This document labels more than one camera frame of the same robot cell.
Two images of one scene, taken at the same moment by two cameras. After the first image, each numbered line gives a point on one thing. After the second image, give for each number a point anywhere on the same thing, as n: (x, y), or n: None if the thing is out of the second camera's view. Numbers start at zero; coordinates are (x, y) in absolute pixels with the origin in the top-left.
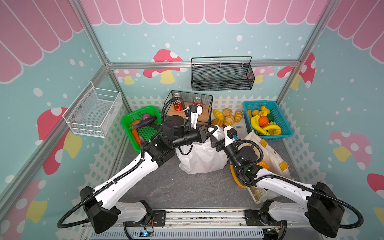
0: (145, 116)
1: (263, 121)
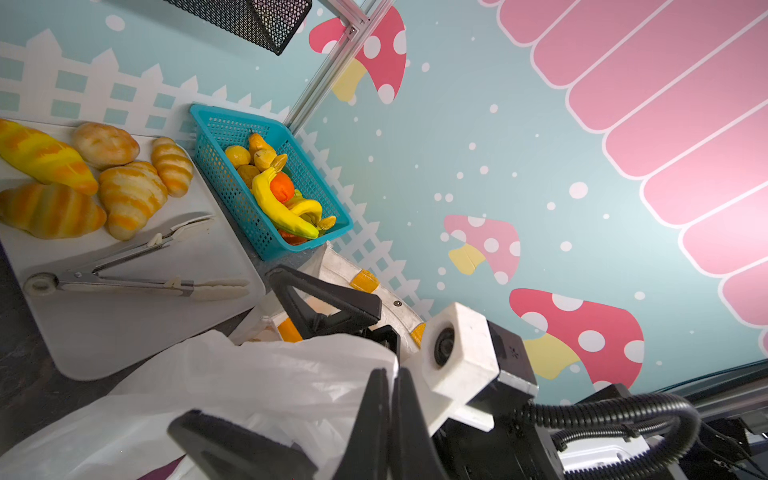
0: None
1: (282, 186)
